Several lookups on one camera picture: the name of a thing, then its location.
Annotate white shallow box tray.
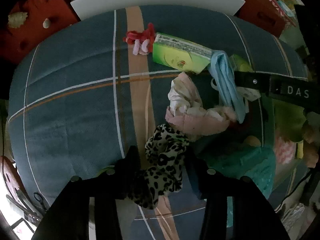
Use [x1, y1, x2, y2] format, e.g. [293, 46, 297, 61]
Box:
[268, 100, 311, 210]

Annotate light blue face mask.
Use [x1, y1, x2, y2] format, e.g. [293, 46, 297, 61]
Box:
[207, 50, 246, 124]

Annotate blue plaid table cover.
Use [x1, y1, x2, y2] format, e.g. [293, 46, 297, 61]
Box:
[8, 5, 307, 239]

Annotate red felt tote bag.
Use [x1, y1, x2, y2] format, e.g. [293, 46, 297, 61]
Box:
[1, 0, 79, 63]

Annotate red stool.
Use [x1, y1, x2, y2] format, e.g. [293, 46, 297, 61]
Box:
[1, 156, 25, 204]

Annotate green tissue pack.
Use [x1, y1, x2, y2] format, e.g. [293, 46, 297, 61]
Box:
[229, 54, 253, 73]
[152, 33, 213, 74]

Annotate pink zigzag white cloth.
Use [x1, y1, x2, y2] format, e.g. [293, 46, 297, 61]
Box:
[273, 137, 296, 164]

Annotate lime green cloth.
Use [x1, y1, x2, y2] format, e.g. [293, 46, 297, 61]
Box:
[258, 95, 306, 145]

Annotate leopard print scrunchie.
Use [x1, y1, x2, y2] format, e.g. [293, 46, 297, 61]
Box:
[129, 123, 190, 210]

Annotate teal plastic toy case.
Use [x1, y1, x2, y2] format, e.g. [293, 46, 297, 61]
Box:
[207, 146, 276, 198]

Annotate person's right hand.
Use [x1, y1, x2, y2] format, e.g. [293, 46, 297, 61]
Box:
[302, 112, 319, 168]

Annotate red cardboard box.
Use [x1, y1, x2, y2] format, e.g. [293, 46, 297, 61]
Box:
[235, 0, 285, 37]

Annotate black key ring loop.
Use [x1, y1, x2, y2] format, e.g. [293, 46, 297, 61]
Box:
[32, 192, 51, 210]

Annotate pink white sock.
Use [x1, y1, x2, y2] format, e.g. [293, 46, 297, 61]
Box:
[165, 72, 237, 140]

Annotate red patterned gift bag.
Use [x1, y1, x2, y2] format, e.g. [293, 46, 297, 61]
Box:
[269, 0, 297, 28]

